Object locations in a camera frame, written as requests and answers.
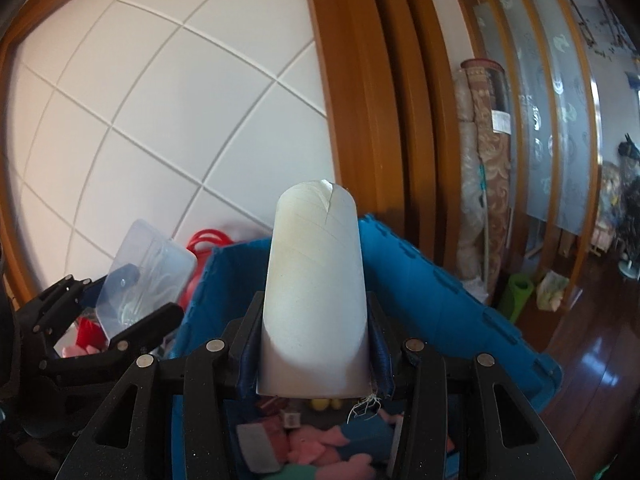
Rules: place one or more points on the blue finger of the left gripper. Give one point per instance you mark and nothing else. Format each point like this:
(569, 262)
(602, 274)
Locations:
(113, 285)

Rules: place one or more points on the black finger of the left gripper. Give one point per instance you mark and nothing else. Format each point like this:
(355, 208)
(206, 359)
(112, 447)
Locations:
(150, 332)

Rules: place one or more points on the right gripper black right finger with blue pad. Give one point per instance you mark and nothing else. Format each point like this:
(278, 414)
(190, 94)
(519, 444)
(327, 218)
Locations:
(463, 419)

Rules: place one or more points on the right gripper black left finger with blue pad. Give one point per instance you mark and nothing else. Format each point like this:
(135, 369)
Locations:
(172, 419)

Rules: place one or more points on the clear plastic box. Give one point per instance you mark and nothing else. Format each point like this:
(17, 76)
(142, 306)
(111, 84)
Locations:
(165, 270)

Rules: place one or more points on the white paper roll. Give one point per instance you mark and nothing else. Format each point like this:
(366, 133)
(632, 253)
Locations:
(315, 314)

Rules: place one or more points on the red plastic toy case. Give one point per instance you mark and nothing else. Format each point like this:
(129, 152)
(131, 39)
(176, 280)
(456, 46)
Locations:
(202, 244)

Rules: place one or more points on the blue plastic storage crate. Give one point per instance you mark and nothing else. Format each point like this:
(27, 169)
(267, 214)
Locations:
(283, 438)

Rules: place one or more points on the green rolled yoga mat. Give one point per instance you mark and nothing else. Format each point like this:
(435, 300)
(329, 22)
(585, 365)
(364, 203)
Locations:
(518, 290)

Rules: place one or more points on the rolled patterned carpet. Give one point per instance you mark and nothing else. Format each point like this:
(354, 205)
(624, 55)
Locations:
(484, 120)

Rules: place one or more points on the mop with teal handle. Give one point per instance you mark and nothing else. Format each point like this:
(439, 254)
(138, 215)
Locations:
(486, 242)

